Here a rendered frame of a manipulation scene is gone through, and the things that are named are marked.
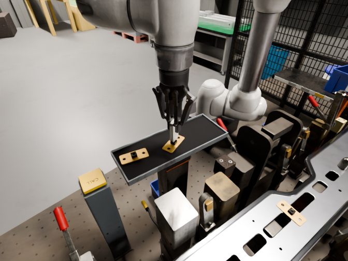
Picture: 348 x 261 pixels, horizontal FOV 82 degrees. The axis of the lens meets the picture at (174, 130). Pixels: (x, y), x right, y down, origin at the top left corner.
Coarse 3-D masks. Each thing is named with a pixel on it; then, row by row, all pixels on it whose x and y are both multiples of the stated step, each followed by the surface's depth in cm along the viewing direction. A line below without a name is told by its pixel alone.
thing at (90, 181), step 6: (84, 174) 56; (90, 174) 56; (96, 174) 56; (102, 174) 56; (84, 180) 54; (90, 180) 54; (96, 180) 54; (102, 180) 54; (84, 186) 53; (90, 186) 53; (96, 186) 53; (84, 192) 52
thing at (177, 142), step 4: (180, 136) 68; (176, 140) 65; (180, 140) 66; (168, 144) 64; (172, 144) 64; (176, 144) 64; (164, 148) 63; (172, 148) 63; (176, 148) 64; (172, 152) 62
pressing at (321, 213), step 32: (320, 160) 81; (288, 192) 69; (224, 224) 61; (256, 224) 61; (288, 224) 61; (320, 224) 61; (192, 256) 54; (224, 256) 54; (256, 256) 54; (288, 256) 54
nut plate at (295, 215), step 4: (284, 200) 67; (280, 204) 66; (284, 204) 66; (288, 204) 66; (280, 208) 65; (284, 208) 65; (288, 208) 65; (292, 208) 64; (284, 212) 64; (288, 212) 64; (292, 212) 63; (296, 212) 64; (288, 216) 63; (292, 216) 63; (296, 216) 63; (300, 216) 63; (296, 220) 62; (304, 220) 62; (300, 224) 61
